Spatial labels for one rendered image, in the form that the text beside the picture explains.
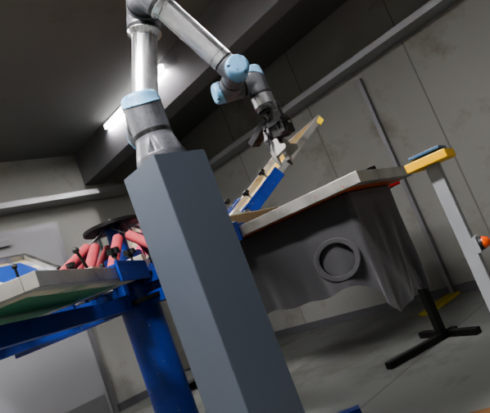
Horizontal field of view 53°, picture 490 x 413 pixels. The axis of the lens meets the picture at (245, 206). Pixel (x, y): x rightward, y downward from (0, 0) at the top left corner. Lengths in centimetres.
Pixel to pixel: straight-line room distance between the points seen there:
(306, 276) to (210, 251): 53
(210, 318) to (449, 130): 371
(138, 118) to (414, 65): 368
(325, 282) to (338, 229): 20
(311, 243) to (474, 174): 310
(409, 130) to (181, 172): 369
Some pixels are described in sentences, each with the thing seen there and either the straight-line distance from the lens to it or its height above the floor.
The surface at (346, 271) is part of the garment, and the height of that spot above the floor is 71.
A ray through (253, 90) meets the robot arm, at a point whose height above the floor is 138.
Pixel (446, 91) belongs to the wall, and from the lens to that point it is 473.
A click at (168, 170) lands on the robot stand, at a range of 136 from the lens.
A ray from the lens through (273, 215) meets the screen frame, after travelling 170.
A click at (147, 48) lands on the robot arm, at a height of 162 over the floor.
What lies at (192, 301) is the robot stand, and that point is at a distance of 134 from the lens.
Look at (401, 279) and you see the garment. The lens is 182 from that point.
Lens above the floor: 80
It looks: 8 degrees up
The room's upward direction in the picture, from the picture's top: 21 degrees counter-clockwise
